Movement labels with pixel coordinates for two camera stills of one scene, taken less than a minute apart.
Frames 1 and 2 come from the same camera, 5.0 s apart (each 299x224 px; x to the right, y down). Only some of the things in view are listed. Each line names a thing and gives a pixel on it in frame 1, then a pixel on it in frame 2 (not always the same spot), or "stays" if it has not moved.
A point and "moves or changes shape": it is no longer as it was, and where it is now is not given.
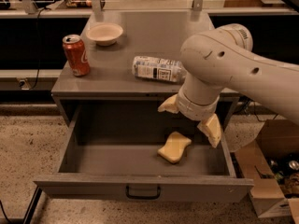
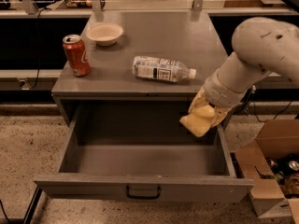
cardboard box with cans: (272, 162) stays
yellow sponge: (175, 147) moves or changes shape
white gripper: (196, 108) → (220, 92)
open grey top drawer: (111, 153) stays
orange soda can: (77, 54) stays
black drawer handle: (127, 192) stays
